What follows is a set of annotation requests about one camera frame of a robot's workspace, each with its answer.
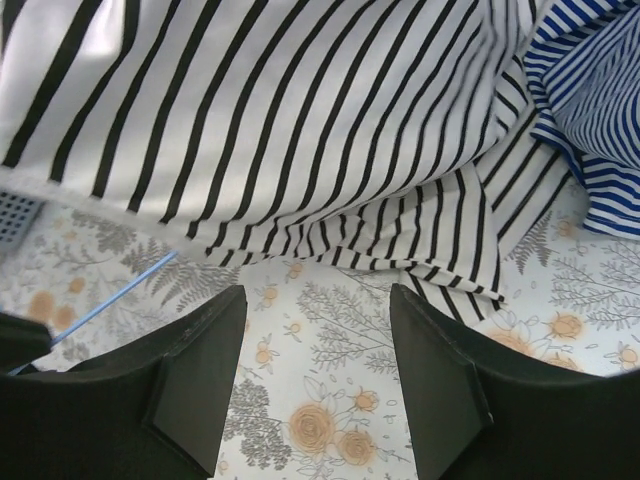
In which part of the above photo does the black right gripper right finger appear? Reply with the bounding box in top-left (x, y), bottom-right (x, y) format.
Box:
top-left (390, 284), bottom-right (639, 479)

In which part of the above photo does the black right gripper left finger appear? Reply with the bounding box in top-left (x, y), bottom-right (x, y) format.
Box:
top-left (1, 286), bottom-right (247, 479)

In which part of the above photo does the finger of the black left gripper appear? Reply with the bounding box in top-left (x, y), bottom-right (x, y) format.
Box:
top-left (0, 313), bottom-right (53, 373)

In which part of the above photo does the white black thin striped tank top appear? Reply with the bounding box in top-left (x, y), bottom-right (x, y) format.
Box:
top-left (1, 1), bottom-right (569, 324)

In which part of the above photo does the blue white striped tank top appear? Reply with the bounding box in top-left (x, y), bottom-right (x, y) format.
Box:
top-left (523, 1), bottom-right (639, 240)

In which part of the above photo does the white plastic basket left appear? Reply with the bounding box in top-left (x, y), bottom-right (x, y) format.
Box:
top-left (0, 189), bottom-right (43, 254)

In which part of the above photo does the floral patterned table mat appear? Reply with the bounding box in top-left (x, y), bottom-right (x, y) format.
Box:
top-left (1, 185), bottom-right (639, 479)

